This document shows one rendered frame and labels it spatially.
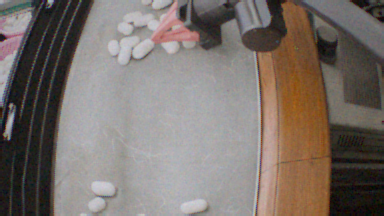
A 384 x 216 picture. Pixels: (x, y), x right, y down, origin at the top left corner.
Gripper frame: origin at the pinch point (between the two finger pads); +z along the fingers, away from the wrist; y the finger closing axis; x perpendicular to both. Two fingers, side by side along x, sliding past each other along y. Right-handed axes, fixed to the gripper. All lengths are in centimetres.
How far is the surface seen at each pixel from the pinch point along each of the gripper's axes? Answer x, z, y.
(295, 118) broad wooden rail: 11.8, -15.2, 14.9
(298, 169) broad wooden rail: 12.1, -15.4, 23.4
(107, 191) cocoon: -2.7, 5.2, 25.9
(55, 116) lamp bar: -24.9, -14.7, 36.2
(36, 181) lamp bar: -26, -15, 44
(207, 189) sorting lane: 6.6, -4.1, 23.5
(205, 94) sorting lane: 6.1, -3.8, 8.8
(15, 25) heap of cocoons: -21.8, 32.2, -15.7
